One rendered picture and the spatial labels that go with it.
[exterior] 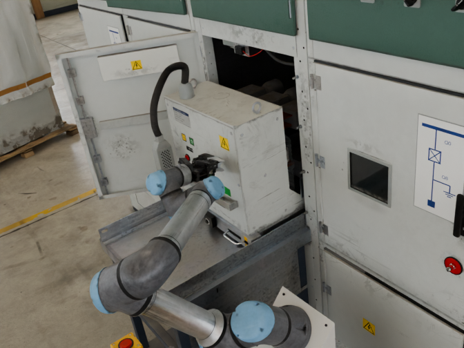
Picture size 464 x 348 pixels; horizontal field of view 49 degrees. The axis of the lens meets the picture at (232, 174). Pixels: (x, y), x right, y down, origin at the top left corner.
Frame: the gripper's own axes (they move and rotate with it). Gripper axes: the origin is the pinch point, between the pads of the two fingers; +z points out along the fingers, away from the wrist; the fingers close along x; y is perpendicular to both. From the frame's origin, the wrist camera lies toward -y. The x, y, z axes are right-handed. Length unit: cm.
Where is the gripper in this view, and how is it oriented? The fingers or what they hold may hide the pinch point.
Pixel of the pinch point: (218, 161)
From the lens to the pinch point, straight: 191.9
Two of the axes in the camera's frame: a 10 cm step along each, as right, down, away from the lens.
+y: 7.8, 2.2, -5.9
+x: 0.3, -9.5, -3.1
